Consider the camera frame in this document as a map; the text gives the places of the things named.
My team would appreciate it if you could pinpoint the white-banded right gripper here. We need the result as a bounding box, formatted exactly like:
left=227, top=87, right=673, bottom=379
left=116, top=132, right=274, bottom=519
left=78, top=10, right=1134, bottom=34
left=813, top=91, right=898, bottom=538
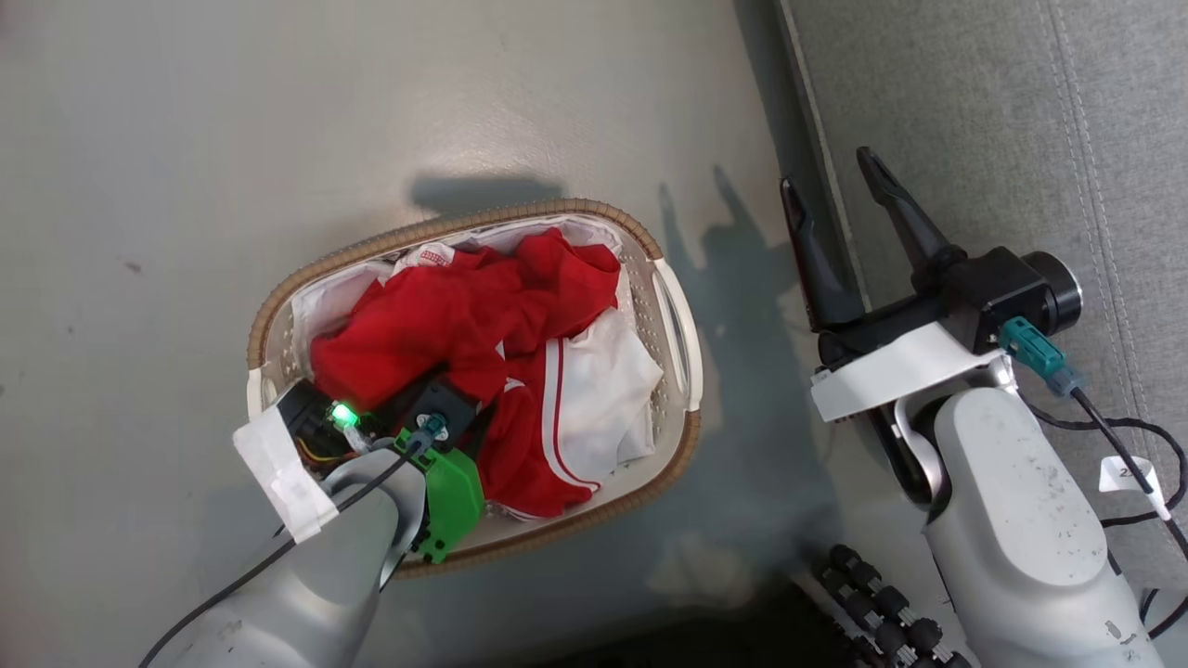
left=780, top=147, right=1014, bottom=425

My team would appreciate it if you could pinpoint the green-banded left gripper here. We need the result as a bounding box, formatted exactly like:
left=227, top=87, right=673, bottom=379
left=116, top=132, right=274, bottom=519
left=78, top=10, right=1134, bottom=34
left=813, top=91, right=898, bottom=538
left=232, top=379, right=485, bottom=565

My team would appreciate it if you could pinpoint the red garment with white trim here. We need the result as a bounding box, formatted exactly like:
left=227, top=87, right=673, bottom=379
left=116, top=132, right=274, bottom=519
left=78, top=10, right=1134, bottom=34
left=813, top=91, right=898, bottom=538
left=309, top=227, right=623, bottom=520

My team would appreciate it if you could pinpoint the white basket liner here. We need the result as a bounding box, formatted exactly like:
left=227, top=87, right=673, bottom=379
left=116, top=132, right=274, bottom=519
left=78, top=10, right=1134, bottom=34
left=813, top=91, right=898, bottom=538
left=278, top=215, right=665, bottom=483

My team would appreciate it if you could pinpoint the white basket with brown rim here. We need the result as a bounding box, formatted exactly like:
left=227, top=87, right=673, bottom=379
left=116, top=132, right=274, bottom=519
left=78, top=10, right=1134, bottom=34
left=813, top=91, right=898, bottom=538
left=246, top=198, right=704, bottom=581

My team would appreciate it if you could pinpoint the grey fabric sofa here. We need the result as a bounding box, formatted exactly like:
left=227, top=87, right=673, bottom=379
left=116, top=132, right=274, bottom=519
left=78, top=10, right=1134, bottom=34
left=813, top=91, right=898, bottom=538
left=775, top=0, right=1188, bottom=595

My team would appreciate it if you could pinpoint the teal left camera connector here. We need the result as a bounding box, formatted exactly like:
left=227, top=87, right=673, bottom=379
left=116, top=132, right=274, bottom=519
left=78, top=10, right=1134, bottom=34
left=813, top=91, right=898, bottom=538
left=408, top=415, right=448, bottom=460

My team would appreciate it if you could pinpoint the teal camera connector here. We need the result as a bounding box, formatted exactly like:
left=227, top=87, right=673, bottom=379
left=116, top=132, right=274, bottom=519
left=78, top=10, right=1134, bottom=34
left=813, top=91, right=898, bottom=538
left=1000, top=315, right=1087, bottom=398
left=408, top=415, right=448, bottom=460

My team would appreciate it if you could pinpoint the teal right camera connector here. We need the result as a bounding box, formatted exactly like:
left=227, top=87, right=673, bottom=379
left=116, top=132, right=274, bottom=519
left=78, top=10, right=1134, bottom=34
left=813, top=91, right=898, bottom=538
left=1000, top=315, right=1087, bottom=398

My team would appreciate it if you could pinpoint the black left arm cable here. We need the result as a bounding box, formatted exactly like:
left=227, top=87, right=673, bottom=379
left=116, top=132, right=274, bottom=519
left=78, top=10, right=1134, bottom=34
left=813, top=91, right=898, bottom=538
left=139, top=450, right=419, bottom=668

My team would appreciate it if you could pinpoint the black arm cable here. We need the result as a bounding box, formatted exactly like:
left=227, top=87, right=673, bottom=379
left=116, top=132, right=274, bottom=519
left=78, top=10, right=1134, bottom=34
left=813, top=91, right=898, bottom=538
left=139, top=450, right=419, bottom=668
left=1021, top=385, right=1188, bottom=641

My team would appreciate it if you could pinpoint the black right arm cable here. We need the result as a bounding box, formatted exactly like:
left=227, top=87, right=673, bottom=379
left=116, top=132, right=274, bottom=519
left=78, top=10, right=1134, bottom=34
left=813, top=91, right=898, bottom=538
left=1021, top=385, right=1188, bottom=641

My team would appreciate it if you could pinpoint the white cable tag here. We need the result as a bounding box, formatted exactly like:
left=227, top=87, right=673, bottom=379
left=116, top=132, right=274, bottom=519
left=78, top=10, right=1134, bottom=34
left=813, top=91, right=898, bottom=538
left=1098, top=455, right=1172, bottom=520

